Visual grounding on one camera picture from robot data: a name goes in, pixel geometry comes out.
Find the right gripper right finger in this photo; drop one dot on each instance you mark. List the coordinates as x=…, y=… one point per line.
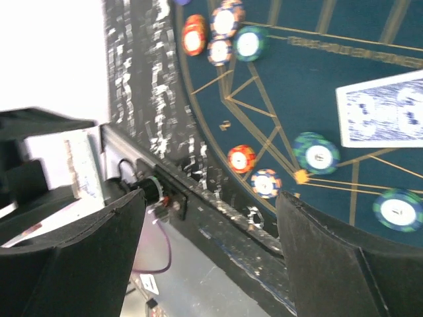
x=335, y=269

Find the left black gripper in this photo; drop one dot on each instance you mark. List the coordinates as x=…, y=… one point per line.
x=22, y=178

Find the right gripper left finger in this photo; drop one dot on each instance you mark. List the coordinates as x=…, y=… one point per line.
x=81, y=269

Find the blue white chip stack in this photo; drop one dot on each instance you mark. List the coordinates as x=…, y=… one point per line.
x=266, y=183

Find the green poker chip stack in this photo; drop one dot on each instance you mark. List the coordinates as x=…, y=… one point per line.
x=315, y=153

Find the red yellow chip stack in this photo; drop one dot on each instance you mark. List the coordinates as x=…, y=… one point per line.
x=242, y=159

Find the blue card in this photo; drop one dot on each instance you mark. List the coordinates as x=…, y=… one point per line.
x=382, y=113

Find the red yellow chips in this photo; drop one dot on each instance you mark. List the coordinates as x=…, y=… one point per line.
x=194, y=35

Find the purple small blind button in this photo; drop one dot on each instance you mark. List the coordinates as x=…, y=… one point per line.
x=182, y=2

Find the blue white chips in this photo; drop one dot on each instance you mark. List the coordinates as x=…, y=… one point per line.
x=227, y=18

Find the round blue poker mat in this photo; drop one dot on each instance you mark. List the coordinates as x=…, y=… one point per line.
x=314, y=47

